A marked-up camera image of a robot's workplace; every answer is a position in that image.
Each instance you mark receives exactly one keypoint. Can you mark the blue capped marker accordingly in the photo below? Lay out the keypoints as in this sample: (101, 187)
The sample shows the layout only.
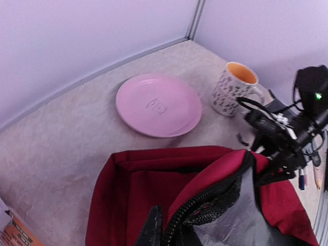
(302, 179)

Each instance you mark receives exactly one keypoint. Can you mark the orange treehouse book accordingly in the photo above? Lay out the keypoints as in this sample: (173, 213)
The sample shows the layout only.
(13, 231)

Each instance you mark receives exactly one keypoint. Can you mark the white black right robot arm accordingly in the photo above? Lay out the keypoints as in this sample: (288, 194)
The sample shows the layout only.
(309, 97)

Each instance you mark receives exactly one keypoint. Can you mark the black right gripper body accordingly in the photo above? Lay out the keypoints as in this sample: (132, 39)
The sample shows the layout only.
(272, 135)

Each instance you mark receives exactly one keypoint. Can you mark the grey pencil case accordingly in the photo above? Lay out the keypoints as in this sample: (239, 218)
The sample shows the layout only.
(299, 123)

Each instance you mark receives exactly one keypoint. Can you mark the red student backpack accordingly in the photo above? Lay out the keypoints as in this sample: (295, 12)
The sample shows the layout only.
(208, 195)

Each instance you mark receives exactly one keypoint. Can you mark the pink plastic plate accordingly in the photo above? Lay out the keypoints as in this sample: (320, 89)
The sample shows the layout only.
(158, 106)

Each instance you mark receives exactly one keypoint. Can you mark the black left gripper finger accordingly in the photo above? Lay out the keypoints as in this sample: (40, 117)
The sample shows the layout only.
(151, 232)

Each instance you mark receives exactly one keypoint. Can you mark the patterned mug orange inside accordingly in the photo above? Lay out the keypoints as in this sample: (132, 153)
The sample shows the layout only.
(236, 80)

